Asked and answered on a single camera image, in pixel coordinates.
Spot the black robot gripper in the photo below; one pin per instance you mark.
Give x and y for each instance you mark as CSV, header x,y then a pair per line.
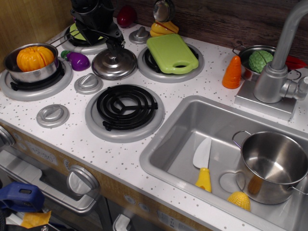
x,y
98,14

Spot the round steel pot lid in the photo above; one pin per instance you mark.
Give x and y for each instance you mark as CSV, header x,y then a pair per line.
x,y
113,67

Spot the back right stove burner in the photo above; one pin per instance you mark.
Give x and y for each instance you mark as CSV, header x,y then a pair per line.
x,y
149,68

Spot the back left stove burner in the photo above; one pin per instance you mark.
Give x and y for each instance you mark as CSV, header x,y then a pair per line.
x,y
95,39

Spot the front black stove burner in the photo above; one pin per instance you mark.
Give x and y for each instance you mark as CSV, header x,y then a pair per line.
x,y
124,113

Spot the black stove burner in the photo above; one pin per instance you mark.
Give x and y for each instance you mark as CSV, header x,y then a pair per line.
x,y
40,93
124,113

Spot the left black stove burner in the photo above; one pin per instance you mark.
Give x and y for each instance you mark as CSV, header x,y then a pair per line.
x,y
40,93

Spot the silver knob back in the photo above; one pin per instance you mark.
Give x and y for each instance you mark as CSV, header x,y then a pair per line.
x,y
139,36

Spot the silver knob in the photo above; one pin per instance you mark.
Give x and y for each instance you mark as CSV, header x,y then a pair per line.
x,y
52,116
88,84
139,36

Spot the dark red toy fruit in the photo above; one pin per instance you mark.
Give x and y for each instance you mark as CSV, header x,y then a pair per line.
x,y
126,16

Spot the purple toy eggplant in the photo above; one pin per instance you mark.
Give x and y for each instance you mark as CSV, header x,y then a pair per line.
x,y
78,61

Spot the yellow toy banana bunch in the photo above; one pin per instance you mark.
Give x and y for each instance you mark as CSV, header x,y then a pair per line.
x,y
159,29

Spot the green toy plate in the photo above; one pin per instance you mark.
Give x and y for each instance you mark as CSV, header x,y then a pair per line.
x,y
75,32

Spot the silver knob middle left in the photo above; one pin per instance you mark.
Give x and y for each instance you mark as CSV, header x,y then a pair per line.
x,y
88,84

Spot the green toy cutting board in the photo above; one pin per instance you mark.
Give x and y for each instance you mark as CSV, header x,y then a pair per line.
x,y
172,54

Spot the hanging steel ladle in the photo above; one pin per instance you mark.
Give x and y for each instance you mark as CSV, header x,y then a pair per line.
x,y
164,10

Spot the orange toy pumpkin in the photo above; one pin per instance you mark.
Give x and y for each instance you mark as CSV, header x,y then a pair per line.
x,y
33,58

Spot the silver knob front left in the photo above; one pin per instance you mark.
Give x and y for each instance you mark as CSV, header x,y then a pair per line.
x,y
52,116

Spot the silver toy sink basin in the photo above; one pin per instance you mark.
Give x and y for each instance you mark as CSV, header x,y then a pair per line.
x,y
169,157

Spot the orange toy carrot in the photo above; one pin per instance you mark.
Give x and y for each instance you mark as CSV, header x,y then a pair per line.
x,y
232,76

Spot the small steel pot back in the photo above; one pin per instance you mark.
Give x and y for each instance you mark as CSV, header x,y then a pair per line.
x,y
244,54

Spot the green toy cabbage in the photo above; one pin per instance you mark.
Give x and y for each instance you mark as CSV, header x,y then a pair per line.
x,y
258,60

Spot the silver oven dial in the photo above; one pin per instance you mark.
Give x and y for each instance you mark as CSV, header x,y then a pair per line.
x,y
6,138

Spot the silver toy faucet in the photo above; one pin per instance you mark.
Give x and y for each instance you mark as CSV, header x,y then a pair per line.
x,y
273,93

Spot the red toy pepper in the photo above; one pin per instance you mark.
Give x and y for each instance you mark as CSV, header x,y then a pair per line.
x,y
294,63

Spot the blue clamp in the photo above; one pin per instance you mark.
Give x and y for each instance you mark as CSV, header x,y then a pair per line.
x,y
21,197

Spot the yellow cloth scrap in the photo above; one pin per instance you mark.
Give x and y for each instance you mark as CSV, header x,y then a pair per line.
x,y
34,219

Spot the large steel pot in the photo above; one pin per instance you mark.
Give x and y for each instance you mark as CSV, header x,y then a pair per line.
x,y
270,166

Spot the yellow toy corn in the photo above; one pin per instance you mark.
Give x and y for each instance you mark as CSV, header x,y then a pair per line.
x,y
240,199

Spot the steel saucepan with handle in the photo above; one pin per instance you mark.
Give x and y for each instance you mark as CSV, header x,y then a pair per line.
x,y
32,76

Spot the toy knife yellow handle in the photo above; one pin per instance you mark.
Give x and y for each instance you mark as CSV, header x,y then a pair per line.
x,y
201,161

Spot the silver oven door handle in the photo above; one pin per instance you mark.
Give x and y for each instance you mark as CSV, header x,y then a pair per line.
x,y
24,172

